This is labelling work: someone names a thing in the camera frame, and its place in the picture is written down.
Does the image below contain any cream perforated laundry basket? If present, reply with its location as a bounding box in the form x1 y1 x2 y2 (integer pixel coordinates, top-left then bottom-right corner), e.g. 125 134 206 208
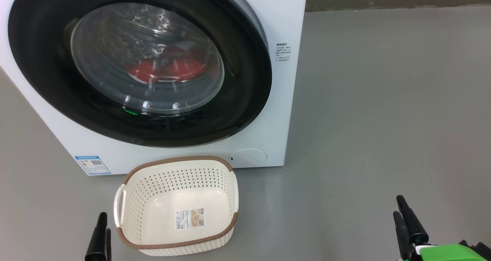
114 156 239 256

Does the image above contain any black round glass washer door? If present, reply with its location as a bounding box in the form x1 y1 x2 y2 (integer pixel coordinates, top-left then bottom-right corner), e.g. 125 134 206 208
8 0 273 148

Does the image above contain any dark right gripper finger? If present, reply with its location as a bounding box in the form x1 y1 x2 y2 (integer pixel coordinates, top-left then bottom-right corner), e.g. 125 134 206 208
393 211 412 259
397 195 429 244

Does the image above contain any printed product label sticker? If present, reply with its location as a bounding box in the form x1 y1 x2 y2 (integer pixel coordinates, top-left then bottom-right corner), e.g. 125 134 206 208
175 208 205 231

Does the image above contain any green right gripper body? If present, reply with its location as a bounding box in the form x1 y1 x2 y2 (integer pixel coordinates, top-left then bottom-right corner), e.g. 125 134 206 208
407 240 491 261

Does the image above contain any grey baseboard strip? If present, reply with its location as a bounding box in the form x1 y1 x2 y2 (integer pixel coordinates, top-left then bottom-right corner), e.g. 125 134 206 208
306 0 491 12

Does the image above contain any white front-load washing machine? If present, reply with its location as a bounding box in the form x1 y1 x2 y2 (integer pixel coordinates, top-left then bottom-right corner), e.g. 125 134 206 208
0 0 308 176

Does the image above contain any red garment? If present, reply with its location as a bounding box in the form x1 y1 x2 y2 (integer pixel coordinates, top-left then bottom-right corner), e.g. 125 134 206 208
127 46 206 83

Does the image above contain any blue energy label sticker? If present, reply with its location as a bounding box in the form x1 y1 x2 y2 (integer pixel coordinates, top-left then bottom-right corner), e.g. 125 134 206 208
74 156 112 176

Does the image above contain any round white filter cover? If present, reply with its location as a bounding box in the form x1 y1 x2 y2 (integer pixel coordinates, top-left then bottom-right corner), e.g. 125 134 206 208
229 149 268 167

